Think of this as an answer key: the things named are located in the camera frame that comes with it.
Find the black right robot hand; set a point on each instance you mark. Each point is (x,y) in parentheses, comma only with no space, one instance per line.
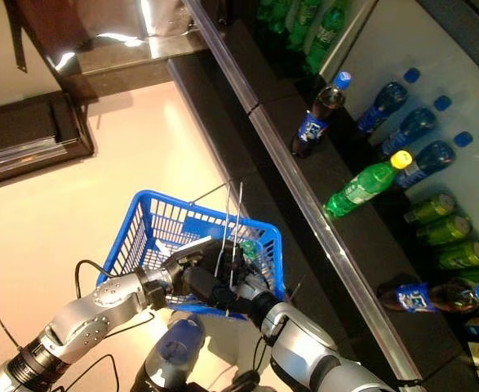
(243,296)

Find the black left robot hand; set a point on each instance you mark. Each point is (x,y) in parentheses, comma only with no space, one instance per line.
(198,265)

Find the blue plastic shopping basket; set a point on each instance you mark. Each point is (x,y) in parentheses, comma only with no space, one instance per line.
(198,225)

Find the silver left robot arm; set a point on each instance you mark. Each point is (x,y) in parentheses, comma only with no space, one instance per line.
(80,322)

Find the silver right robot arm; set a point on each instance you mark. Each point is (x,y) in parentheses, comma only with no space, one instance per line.
(304,351)

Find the silver left robot leg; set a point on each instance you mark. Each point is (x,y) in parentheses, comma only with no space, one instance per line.
(178,343)

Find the dark shelf base board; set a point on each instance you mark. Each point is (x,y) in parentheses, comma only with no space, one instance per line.
(223,122)

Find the cola bottle blue cap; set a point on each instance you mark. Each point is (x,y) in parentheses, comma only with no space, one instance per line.
(439,296)
(318,114)
(382,106)
(410,126)
(427,161)

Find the dark stone floor ledge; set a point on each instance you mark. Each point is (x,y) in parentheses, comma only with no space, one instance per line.
(141,65)

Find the black low cabinet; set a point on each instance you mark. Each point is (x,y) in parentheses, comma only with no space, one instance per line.
(19,126)

